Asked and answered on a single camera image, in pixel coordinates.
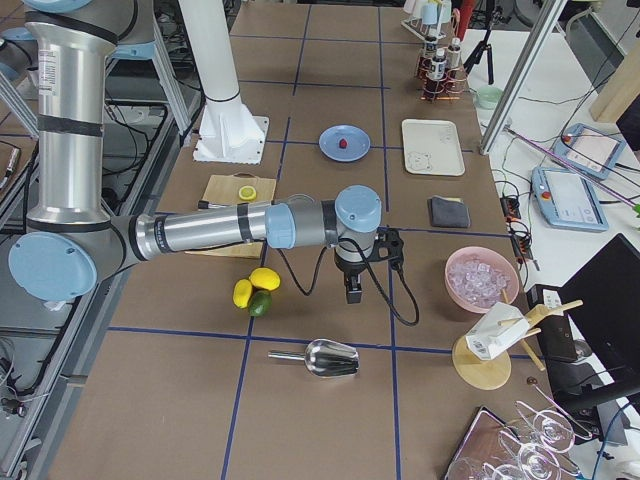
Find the wooden cutting board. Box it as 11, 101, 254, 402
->
190, 173, 276, 259

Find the black handled knife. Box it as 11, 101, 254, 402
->
197, 200, 227, 210

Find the wooden cup stand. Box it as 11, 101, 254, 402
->
452, 300, 583, 390

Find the aluminium frame post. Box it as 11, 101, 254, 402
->
479, 0, 567, 155

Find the yellow lemon upper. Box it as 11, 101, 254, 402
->
249, 267, 281, 291

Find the metal scoop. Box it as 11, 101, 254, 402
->
268, 339, 360, 378

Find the mint green bowl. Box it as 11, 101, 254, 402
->
475, 85, 503, 110

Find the copper bottle rack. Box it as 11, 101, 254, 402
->
415, 35, 467, 102

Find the blue teach pendant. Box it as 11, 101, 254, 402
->
552, 123, 627, 180
531, 167, 609, 232

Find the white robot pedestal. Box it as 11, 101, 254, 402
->
179, 0, 269, 164

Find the yellow lemon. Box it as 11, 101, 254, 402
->
232, 279, 253, 309
249, 267, 281, 291

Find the green lime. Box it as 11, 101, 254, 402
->
247, 290, 272, 317

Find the white carton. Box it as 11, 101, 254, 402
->
465, 302, 530, 361

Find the blue teach pendant near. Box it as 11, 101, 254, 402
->
531, 167, 609, 232

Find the black monitor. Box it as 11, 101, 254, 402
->
548, 234, 639, 413

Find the clear glass rack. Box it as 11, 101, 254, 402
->
443, 399, 593, 480

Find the cream bear tray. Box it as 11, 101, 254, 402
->
401, 119, 465, 177

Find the yellow lemon left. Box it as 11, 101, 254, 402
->
232, 279, 253, 309

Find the grey folded cloth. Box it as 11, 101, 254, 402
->
427, 196, 471, 228

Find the pink bowl of ice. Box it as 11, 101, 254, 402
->
444, 246, 520, 313

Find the blue plate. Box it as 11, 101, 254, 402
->
318, 125, 371, 163

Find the blue teach pendant far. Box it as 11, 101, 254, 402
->
552, 123, 627, 180

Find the black tripod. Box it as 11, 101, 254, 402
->
463, 0, 496, 85

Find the lemon half slice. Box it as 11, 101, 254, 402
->
238, 185, 257, 202

